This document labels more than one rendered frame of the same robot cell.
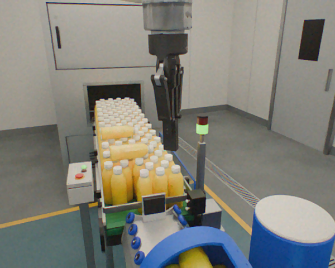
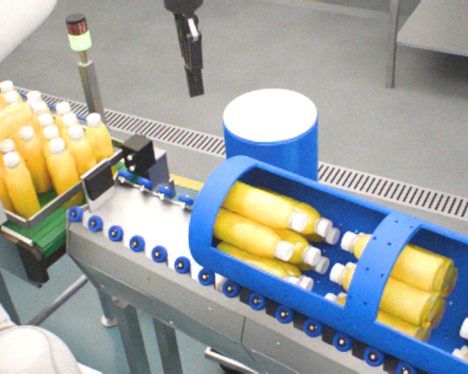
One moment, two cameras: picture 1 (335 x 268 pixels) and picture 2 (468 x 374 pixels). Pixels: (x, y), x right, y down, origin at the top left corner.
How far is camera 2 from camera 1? 105 cm
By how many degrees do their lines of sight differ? 35
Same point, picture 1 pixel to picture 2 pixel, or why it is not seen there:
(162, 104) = (196, 55)
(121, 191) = (30, 188)
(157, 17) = not seen: outside the picture
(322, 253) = (313, 140)
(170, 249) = (218, 191)
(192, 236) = (229, 170)
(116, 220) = (45, 231)
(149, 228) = (107, 215)
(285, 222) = (266, 125)
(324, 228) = (305, 112)
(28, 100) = not seen: outside the picture
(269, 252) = not seen: hidden behind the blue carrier
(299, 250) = (293, 148)
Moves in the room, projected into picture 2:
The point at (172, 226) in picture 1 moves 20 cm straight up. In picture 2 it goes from (134, 198) to (121, 141)
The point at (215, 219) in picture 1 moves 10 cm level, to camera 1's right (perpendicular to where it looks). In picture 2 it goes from (161, 166) to (186, 154)
